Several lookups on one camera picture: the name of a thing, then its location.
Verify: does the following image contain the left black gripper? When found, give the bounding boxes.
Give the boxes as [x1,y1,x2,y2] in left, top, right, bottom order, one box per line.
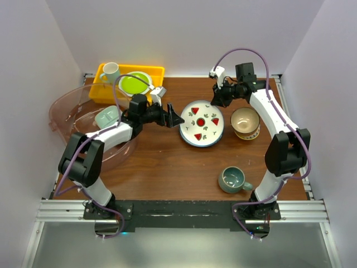
[139,99,184,128]

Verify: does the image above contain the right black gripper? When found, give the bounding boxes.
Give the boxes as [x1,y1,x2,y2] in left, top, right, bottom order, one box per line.
[210,78,242,109]

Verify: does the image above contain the watermelon plate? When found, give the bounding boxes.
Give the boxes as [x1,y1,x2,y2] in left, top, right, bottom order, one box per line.
[180,100,224,140]
[180,131,223,148]

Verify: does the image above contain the light blue divided plate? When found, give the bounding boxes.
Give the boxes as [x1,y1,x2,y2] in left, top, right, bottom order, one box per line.
[95,106,122,129]

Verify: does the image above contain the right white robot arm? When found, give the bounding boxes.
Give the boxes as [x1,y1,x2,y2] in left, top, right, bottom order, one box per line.
[209,63,311,219]

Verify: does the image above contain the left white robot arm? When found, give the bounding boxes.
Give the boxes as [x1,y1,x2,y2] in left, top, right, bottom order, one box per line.
[54,94,185,219]

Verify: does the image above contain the clear pink plastic bin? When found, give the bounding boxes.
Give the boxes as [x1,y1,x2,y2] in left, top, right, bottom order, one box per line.
[49,83,137,171]

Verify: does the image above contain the cream patterned bowl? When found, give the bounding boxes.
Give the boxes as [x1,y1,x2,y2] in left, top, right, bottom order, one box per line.
[230,107,260,140]

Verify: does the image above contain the lime green plate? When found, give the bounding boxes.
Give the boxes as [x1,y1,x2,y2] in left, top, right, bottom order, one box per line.
[118,71,152,97]

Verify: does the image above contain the pale green white mug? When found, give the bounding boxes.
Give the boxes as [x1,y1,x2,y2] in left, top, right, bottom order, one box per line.
[99,62,120,85]

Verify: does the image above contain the teal ceramic mug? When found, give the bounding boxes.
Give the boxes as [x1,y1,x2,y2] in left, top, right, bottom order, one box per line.
[218,166,253,194]

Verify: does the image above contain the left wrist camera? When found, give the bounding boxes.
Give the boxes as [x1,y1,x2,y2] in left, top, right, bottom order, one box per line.
[150,86,166,106]

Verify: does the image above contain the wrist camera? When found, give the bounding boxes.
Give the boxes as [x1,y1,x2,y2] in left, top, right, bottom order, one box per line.
[209,66,226,89]
[150,86,166,106]

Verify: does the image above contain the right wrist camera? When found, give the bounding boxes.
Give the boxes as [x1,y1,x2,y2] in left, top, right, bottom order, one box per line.
[209,66,226,89]

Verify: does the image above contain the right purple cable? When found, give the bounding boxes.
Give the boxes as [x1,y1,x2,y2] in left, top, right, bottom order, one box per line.
[216,47,312,242]

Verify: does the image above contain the purple cable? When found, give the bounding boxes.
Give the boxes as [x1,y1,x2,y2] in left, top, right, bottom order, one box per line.
[52,74,157,240]
[216,47,312,242]

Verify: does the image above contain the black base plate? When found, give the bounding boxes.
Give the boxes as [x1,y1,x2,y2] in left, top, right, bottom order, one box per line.
[83,200,281,235]

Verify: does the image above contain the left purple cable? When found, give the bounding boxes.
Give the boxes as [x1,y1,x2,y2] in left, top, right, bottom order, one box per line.
[52,74,157,240]

